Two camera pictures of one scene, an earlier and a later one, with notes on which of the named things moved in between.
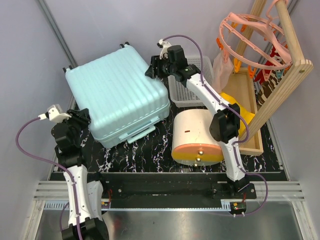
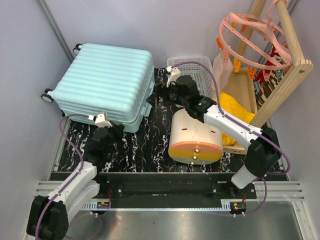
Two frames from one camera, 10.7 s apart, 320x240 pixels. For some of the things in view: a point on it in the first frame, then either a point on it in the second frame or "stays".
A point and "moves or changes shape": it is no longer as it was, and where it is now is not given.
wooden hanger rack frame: [301, 68] stays
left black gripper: [84, 115] → [117, 129]
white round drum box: [193, 144] stays
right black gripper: [154, 64] → [161, 91]
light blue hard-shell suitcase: [123, 103] moves or changes shape
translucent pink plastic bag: [221, 71] stays
